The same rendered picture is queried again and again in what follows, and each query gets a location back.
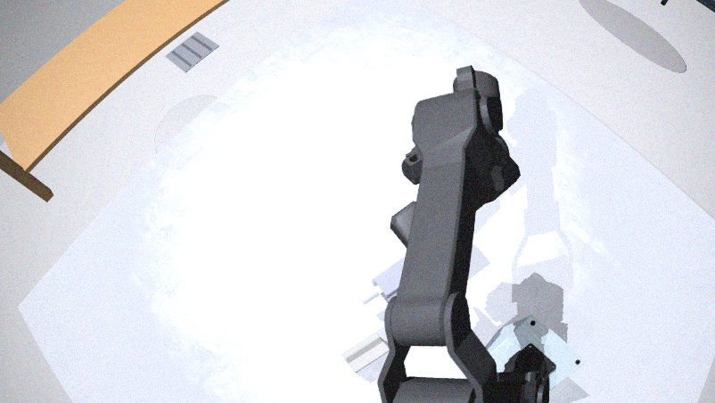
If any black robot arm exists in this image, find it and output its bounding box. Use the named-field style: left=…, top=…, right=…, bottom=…
left=377, top=65, right=556, bottom=403

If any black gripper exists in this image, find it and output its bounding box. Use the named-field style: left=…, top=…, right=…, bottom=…
left=390, top=157, right=521, bottom=247

